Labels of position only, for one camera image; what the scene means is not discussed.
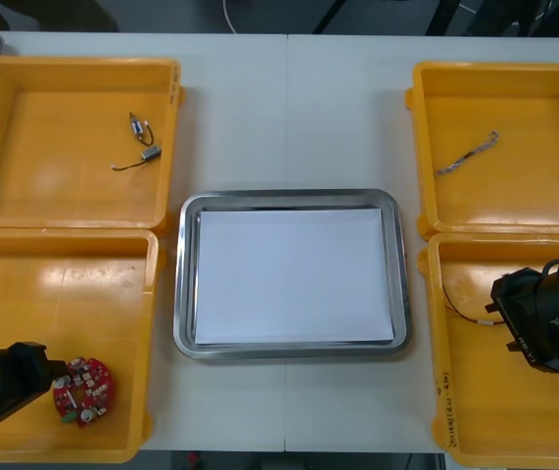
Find steel tray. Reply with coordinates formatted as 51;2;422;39
172;188;413;362

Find white cable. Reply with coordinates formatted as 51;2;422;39
223;0;241;34

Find small metal solenoid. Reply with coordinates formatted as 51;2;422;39
127;112;156;147
111;145;163;172

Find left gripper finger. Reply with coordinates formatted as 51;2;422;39
43;359;69;393

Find red-black wire harness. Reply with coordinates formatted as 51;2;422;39
443;281;505;327

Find yellow-orange plastic bin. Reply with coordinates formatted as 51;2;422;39
404;61;559;241
0;55;186;239
416;232;559;470
0;227;166;464

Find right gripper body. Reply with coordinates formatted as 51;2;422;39
490;267;559;377

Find black chair base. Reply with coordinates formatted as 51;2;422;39
425;0;520;36

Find white sheet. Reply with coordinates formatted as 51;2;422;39
193;207;396;347

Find round red circuit board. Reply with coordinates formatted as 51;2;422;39
52;356;117;428

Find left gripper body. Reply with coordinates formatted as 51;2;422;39
0;342;50;428

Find grey twisted wire harness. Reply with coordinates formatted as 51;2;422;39
434;129;500;177

